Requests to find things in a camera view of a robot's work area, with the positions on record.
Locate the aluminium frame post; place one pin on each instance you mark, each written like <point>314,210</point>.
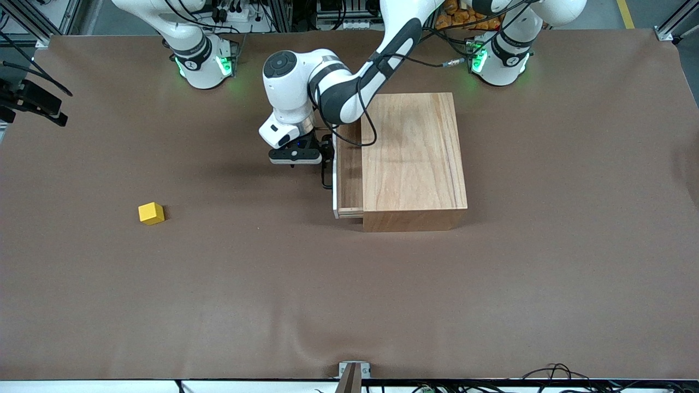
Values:
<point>281,16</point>

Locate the aluminium frame profile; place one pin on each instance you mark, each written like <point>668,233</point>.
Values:
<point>41,39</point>
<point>665,34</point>

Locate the metal clamp bracket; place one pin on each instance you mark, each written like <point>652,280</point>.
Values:
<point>367,371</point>

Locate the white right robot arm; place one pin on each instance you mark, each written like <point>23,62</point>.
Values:
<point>202,71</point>

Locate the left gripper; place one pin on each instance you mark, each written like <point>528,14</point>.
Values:
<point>322,143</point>

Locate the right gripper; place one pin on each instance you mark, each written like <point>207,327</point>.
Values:
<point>34,99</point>

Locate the brown camera post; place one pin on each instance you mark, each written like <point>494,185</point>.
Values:
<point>349,383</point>

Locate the yellow wooden cube block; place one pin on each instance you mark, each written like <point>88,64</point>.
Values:
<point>151,214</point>

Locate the white power strip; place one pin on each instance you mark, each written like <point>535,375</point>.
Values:
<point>357,24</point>

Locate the wooden drawer cabinet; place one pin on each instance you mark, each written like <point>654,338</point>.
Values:
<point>420,174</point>

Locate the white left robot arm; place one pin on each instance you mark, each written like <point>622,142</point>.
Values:
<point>284,82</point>

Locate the brown paper table cover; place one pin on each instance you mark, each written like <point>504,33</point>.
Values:
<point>218,300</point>

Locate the power strip with black plugs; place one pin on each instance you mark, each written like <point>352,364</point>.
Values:
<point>240,15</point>

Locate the orange bag heap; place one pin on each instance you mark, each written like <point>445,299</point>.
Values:
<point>469,19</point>

